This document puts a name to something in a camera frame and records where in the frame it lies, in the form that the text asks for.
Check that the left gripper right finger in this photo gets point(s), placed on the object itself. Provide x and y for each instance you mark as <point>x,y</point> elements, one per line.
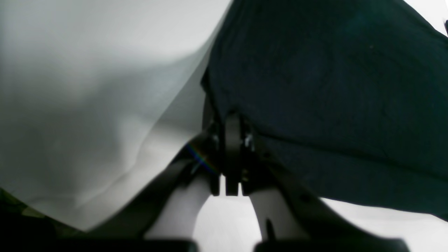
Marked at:
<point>291,217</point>

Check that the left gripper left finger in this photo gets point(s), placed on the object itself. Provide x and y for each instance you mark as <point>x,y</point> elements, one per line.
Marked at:
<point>162,217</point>

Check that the black T-shirt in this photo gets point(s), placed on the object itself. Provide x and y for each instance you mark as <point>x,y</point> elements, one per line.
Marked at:
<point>350,95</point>

